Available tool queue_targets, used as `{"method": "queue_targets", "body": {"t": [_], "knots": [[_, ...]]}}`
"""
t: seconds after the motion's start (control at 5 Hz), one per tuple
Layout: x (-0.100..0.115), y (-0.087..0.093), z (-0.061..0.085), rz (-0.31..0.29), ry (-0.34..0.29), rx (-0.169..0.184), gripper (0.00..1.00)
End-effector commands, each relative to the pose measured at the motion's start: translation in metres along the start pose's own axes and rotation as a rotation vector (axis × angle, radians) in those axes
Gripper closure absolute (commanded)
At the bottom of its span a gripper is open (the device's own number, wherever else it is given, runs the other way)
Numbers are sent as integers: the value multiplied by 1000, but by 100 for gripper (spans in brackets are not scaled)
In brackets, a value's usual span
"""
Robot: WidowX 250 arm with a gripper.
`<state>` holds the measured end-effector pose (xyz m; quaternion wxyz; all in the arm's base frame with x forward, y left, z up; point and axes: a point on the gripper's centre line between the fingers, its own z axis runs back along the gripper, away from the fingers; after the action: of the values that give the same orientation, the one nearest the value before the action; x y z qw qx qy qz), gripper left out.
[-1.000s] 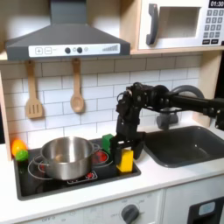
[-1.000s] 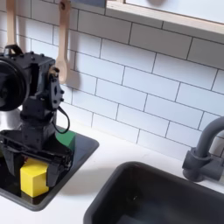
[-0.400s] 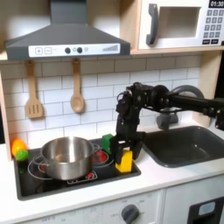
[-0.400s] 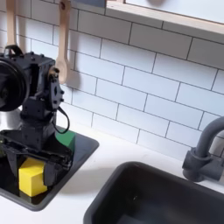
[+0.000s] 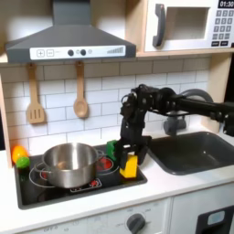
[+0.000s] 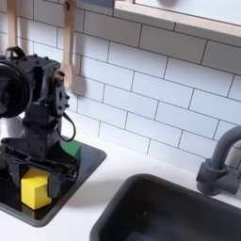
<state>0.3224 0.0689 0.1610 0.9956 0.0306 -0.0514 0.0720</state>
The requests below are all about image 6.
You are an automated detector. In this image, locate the yellow wooden block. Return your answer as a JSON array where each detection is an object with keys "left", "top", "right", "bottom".
[{"left": 20, "top": 167, "right": 53, "bottom": 211}]

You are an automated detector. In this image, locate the green wooden block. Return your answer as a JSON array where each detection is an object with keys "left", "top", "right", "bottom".
[{"left": 59, "top": 139, "right": 83, "bottom": 162}]

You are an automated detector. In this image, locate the black stove top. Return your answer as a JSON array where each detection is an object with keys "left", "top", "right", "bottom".
[{"left": 0, "top": 137, "right": 108, "bottom": 229}]

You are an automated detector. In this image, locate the wooden spoon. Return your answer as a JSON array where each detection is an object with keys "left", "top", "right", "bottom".
[{"left": 58, "top": 0, "right": 77, "bottom": 91}]

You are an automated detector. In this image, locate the dark grey sink basin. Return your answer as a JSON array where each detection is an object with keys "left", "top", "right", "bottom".
[{"left": 88, "top": 172, "right": 241, "bottom": 241}]

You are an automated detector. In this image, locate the wooden slotted spatula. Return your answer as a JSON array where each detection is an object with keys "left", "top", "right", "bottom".
[{"left": 6, "top": 0, "right": 19, "bottom": 52}]

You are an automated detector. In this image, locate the grey tap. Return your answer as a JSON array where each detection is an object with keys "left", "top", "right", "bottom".
[{"left": 195, "top": 124, "right": 241, "bottom": 198}]

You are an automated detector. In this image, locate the grey extractor hood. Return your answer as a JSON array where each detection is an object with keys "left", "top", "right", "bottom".
[{"left": 75, "top": 0, "right": 116, "bottom": 9}]

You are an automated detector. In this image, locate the light wooden kitchen frame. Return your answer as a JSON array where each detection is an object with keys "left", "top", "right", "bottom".
[{"left": 112, "top": 0, "right": 241, "bottom": 38}]

